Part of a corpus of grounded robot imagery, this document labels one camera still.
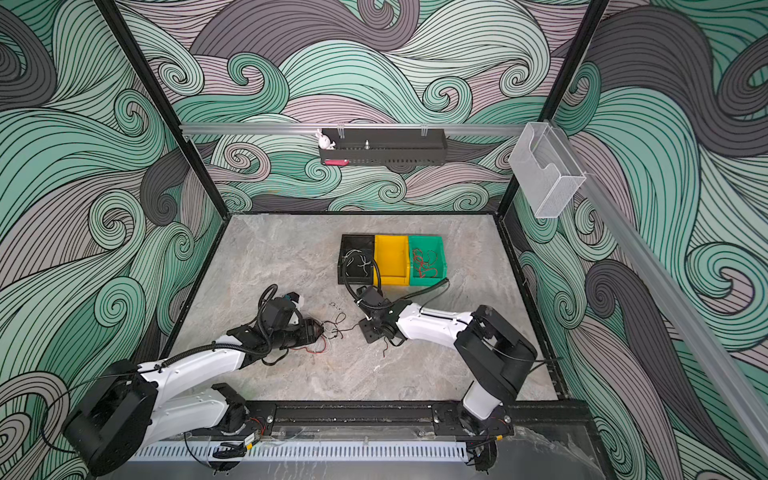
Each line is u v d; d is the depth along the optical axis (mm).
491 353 442
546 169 778
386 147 957
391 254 1061
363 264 1037
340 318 883
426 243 1067
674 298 513
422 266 1018
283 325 695
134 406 406
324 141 854
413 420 747
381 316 668
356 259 1023
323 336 854
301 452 761
